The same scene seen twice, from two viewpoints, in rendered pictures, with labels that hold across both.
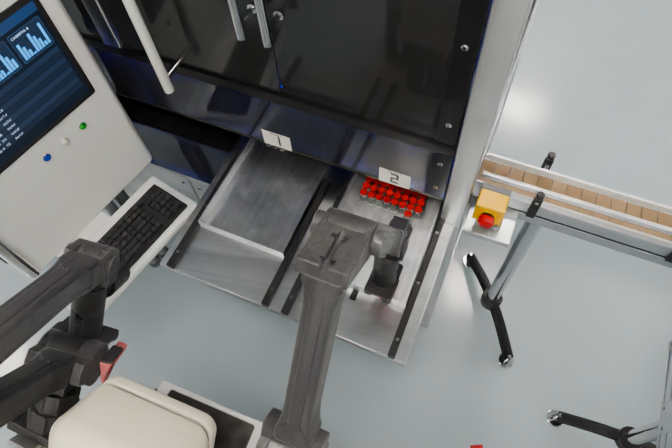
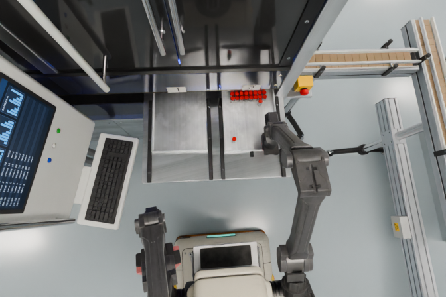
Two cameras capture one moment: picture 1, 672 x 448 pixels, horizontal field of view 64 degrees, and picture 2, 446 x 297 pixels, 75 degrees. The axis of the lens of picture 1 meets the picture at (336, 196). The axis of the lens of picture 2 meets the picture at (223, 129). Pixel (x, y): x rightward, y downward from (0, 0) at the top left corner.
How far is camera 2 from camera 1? 0.46 m
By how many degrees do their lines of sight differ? 21
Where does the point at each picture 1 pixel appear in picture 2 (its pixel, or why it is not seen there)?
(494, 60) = (324, 23)
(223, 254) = (174, 162)
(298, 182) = (192, 105)
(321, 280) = (315, 196)
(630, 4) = not seen: outside the picture
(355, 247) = (322, 171)
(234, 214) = (167, 138)
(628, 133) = not seen: outside the picture
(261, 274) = (200, 164)
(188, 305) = (135, 179)
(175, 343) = (139, 201)
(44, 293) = (160, 265)
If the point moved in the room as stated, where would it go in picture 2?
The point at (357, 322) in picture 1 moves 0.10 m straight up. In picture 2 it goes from (260, 167) to (263, 164)
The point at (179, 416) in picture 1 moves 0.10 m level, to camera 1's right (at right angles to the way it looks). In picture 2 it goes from (246, 276) to (275, 257)
